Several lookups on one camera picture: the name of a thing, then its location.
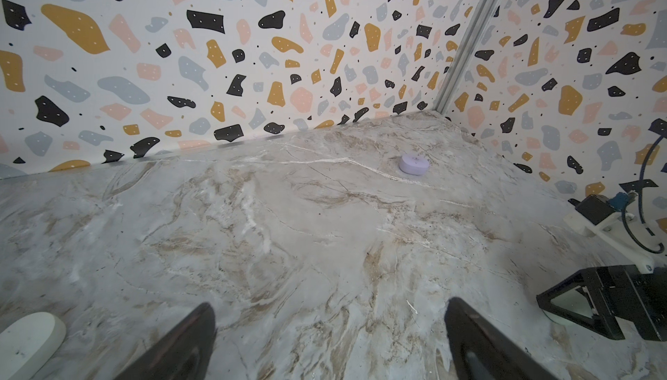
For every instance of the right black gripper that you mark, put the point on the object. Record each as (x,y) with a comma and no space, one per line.
(611,293)

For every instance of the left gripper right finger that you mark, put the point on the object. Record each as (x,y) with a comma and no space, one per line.
(481,351)

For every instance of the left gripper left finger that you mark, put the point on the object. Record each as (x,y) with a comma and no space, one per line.
(183,353)

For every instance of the mint green charging case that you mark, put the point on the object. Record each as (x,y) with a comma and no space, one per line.
(564,322)

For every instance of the white charging case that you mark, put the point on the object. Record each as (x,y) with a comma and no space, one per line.
(29,343)

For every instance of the purple charging case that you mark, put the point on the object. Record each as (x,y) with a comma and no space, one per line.
(413,164)

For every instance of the right corner aluminium profile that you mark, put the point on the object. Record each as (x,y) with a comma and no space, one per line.
(479,19)

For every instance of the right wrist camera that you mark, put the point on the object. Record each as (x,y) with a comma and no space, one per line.
(611,222)

